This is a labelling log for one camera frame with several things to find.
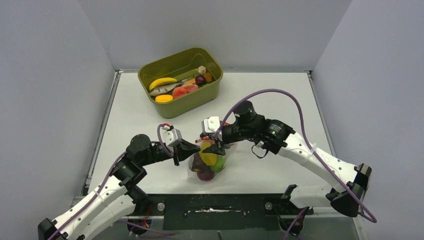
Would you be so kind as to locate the clear zip top bag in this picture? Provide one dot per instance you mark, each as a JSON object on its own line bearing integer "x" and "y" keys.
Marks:
{"x": 230, "y": 150}

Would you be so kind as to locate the green cabbage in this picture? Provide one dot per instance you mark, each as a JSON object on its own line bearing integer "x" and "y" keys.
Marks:
{"x": 219, "y": 165}

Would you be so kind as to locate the green yellow mango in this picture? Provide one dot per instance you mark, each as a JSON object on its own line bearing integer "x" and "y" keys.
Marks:
{"x": 210, "y": 159}

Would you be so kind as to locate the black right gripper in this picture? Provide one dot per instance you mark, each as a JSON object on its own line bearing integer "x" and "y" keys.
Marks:
{"x": 218, "y": 147}

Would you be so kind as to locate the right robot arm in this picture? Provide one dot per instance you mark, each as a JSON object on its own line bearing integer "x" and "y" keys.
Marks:
{"x": 345, "y": 183}

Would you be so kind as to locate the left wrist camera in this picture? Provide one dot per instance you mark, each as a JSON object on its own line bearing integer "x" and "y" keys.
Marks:
{"x": 170, "y": 136}

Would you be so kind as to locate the green plastic bin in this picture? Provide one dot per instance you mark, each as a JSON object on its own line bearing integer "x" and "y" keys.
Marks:
{"x": 183, "y": 65}

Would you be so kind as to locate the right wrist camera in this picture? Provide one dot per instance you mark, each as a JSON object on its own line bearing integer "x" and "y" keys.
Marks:
{"x": 209, "y": 126}

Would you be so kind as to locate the orange peach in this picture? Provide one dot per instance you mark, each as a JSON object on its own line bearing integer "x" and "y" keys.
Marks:
{"x": 179, "y": 92}

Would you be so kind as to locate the yellow banana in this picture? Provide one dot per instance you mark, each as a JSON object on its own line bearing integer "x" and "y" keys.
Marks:
{"x": 162, "y": 81}

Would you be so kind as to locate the pink peach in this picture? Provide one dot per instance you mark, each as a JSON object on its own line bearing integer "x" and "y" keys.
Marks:
{"x": 189, "y": 88}

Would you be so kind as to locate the dark plum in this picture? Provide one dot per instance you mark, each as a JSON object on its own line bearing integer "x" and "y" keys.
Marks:
{"x": 200, "y": 80}

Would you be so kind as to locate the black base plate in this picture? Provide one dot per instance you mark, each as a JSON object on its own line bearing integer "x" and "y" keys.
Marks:
{"x": 267, "y": 211}

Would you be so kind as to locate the grey toy fish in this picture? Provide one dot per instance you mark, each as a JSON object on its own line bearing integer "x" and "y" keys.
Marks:
{"x": 164, "y": 89}

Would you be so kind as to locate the white garlic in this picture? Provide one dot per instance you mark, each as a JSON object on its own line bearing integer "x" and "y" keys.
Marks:
{"x": 201, "y": 70}

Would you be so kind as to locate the purple red onion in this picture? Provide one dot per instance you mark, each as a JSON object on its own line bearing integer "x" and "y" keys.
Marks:
{"x": 205, "y": 175}

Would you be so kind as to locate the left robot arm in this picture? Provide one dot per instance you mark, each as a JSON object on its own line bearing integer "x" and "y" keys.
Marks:
{"x": 117, "y": 195}

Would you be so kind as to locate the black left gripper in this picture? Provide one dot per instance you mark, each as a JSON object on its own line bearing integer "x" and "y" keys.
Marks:
{"x": 183, "y": 149}

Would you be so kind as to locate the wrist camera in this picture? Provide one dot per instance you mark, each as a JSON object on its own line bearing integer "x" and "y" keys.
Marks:
{"x": 170, "y": 136}
{"x": 209, "y": 126}

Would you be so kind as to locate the small orange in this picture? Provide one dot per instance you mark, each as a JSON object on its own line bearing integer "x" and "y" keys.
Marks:
{"x": 208, "y": 77}

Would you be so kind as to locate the orange carrot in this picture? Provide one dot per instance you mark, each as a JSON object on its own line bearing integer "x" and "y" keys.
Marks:
{"x": 190, "y": 82}

